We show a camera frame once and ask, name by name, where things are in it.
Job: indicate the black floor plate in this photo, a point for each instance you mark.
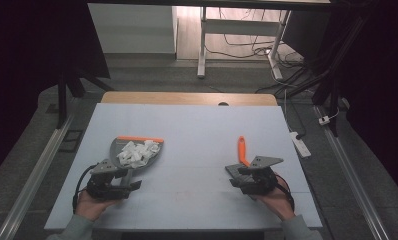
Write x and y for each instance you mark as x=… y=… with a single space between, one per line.
x=71 y=141

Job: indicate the white desk frame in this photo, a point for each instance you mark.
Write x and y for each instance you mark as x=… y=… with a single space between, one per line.
x=240 y=27

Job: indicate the white power strip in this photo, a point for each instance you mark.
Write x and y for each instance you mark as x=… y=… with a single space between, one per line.
x=302 y=146

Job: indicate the person's right hand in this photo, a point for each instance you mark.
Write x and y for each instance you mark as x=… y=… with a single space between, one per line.
x=277 y=200

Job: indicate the black metal stand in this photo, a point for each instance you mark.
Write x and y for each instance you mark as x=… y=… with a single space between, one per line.
x=333 y=76

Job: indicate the black curtain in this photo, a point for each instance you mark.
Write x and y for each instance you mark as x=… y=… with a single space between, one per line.
x=380 y=83
x=27 y=66

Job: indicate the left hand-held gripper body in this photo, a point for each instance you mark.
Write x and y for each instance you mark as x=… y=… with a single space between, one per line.
x=102 y=181

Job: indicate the wooden table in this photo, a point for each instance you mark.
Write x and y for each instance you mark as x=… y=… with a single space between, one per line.
x=173 y=98

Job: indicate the white cabinet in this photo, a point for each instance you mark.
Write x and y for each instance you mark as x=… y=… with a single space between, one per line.
x=133 y=30

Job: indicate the grey dustpan with orange edge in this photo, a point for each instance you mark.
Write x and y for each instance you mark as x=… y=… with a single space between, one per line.
x=117 y=150

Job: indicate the black tripod stand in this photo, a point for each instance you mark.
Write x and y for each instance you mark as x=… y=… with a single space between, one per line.
x=62 y=100

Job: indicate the small white adaptor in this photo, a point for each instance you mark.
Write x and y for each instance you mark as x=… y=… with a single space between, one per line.
x=324 y=120

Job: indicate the pile of white paper scraps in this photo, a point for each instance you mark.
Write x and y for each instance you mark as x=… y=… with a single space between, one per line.
x=138 y=153

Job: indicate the person's left hand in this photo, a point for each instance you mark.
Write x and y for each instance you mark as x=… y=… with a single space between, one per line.
x=93 y=206

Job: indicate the aluminium floor rail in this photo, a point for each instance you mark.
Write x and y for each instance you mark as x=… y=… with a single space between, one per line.
x=33 y=176
x=353 y=186

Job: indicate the pale blue board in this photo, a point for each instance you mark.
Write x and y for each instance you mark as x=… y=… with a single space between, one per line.
x=200 y=123

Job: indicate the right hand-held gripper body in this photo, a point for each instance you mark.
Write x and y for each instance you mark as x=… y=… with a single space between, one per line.
x=262 y=180

